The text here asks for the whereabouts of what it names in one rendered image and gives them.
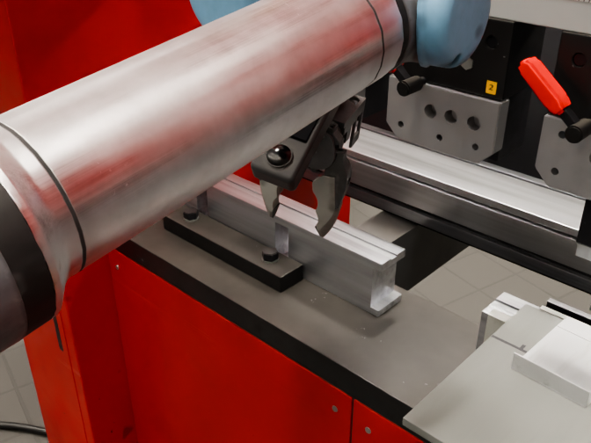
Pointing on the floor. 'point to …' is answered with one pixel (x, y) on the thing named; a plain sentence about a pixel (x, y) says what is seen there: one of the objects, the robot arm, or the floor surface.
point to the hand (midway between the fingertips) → (295, 221)
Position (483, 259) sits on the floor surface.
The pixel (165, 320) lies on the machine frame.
